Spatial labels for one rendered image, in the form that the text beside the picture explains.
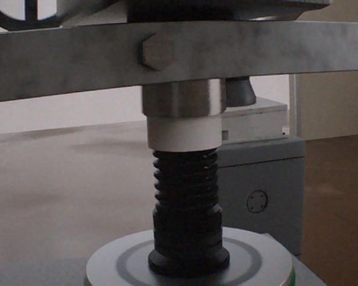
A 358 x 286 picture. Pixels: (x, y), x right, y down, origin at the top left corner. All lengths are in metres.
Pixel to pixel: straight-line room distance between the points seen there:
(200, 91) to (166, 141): 0.05
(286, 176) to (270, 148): 0.12
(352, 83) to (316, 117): 0.84
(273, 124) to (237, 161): 0.20
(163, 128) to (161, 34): 0.09
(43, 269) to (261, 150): 1.01
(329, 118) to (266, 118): 5.22
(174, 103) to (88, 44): 0.10
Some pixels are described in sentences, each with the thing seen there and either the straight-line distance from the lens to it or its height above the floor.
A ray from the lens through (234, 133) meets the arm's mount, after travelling 1.50.
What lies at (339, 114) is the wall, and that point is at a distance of 6.87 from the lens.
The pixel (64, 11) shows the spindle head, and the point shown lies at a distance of 0.45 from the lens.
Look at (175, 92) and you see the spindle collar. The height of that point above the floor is 1.09.
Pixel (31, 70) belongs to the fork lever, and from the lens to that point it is 0.34.
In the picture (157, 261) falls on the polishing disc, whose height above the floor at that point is 0.92.
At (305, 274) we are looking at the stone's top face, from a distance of 0.58.
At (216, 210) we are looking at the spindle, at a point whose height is 0.97.
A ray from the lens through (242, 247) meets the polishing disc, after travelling 0.51.
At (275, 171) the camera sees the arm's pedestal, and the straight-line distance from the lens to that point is 1.54.
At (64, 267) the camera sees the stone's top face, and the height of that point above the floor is 0.86.
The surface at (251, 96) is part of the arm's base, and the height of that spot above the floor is 0.99.
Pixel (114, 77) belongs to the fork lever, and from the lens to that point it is 0.35.
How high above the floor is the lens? 1.11
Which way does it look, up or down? 10 degrees down
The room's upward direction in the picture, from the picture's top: 2 degrees counter-clockwise
